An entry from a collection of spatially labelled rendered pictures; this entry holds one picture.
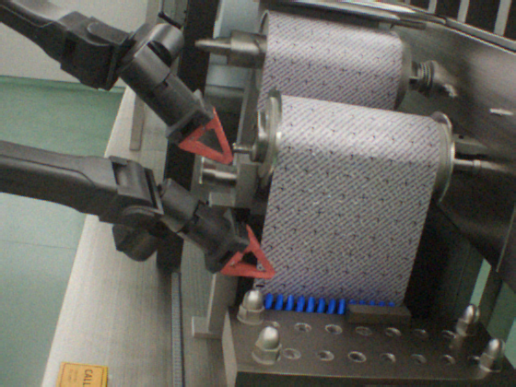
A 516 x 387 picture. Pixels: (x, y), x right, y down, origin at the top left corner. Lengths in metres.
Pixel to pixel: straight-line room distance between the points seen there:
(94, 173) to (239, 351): 0.29
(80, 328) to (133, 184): 0.33
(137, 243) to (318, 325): 0.28
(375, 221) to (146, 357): 0.40
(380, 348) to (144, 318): 0.42
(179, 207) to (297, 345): 0.24
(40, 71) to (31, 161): 5.87
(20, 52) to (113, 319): 5.65
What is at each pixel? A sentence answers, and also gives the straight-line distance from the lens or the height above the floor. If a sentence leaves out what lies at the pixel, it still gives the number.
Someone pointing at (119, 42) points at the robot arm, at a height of 1.37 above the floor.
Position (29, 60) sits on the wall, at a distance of 6.69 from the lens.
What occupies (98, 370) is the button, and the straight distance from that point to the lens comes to 0.99.
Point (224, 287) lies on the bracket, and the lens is 1.10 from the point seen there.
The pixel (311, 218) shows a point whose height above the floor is 1.16.
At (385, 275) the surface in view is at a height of 1.08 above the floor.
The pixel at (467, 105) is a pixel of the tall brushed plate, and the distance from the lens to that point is 1.15.
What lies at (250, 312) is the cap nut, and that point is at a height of 1.05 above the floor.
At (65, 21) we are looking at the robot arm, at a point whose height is 1.38.
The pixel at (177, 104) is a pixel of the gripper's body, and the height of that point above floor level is 1.29.
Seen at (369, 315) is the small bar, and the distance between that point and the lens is 1.00.
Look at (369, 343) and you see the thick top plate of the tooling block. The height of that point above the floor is 1.03.
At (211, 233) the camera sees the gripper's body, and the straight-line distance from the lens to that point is 0.94.
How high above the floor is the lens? 1.51
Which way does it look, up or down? 20 degrees down
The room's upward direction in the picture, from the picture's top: 10 degrees clockwise
